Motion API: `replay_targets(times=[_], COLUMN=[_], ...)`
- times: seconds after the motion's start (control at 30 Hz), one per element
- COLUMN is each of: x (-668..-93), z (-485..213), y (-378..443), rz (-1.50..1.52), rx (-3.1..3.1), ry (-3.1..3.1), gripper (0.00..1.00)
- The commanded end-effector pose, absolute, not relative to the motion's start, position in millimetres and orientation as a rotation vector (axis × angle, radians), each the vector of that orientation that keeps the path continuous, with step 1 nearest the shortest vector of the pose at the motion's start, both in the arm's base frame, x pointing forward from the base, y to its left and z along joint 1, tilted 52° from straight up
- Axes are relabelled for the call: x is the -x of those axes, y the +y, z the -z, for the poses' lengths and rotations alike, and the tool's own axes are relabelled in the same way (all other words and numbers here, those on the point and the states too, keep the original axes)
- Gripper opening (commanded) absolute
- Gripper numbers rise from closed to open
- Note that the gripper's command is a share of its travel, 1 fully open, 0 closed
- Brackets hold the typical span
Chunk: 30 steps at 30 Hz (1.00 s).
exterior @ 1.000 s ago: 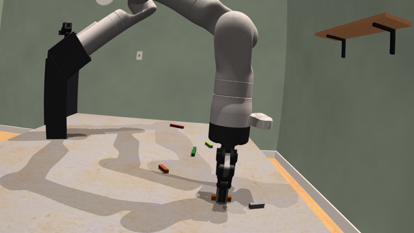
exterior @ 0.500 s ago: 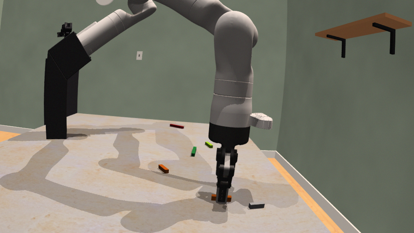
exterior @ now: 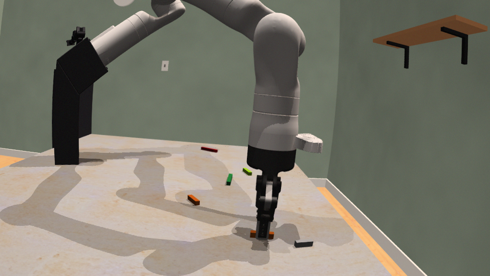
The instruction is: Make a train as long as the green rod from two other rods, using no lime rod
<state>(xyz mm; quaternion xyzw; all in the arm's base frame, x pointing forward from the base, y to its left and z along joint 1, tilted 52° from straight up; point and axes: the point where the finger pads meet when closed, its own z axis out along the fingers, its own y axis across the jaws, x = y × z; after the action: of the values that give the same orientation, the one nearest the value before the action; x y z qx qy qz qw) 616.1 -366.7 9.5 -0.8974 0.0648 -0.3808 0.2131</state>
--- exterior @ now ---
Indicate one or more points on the orange rod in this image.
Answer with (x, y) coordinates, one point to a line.
(193, 200)
(253, 234)

